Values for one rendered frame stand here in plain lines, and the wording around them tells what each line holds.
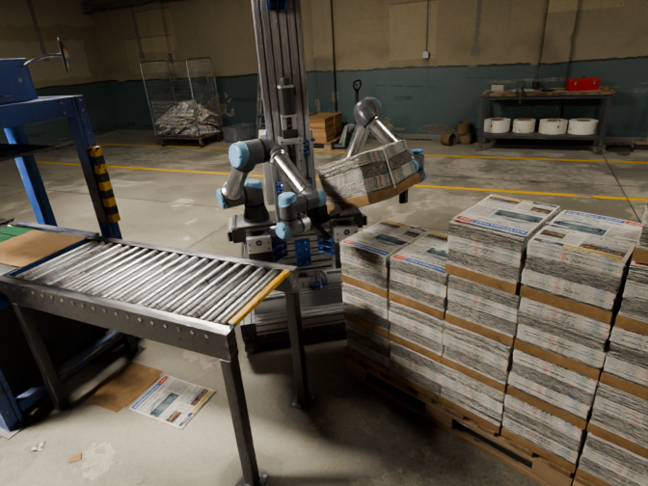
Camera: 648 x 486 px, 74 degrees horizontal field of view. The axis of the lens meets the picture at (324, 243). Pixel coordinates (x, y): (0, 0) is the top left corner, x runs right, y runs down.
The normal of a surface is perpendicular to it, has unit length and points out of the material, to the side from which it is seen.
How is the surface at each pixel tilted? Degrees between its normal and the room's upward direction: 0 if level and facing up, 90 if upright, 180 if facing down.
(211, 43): 90
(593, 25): 90
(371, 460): 0
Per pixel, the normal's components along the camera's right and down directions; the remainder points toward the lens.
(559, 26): -0.41, 0.40
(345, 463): -0.06, -0.91
